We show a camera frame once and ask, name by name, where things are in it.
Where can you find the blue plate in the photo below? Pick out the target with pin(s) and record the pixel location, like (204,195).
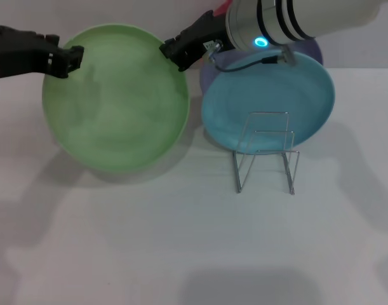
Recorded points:
(263,92)

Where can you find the green plate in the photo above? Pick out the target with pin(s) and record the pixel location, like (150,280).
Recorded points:
(117,105)

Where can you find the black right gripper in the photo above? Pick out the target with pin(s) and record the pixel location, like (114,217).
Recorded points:
(203,30)

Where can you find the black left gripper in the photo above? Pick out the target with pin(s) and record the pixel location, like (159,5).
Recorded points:
(22,51)

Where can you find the purple plate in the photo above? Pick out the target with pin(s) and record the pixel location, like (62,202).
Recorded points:
(205,79)

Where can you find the red plate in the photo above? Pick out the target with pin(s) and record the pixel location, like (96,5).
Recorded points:
(221,9)

